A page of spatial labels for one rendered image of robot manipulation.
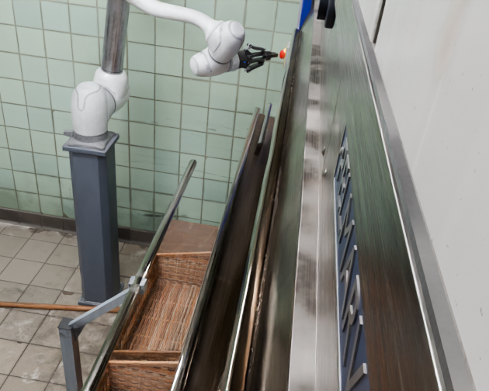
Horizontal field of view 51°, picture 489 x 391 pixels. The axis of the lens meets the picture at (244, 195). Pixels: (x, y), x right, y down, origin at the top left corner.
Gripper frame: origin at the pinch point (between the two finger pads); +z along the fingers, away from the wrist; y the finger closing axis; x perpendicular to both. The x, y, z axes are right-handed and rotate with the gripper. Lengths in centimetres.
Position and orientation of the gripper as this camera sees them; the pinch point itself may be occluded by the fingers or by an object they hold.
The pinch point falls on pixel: (270, 55)
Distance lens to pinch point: 240.5
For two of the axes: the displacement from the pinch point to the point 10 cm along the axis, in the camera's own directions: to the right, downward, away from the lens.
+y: -1.0, 8.4, 5.3
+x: 6.1, 4.7, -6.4
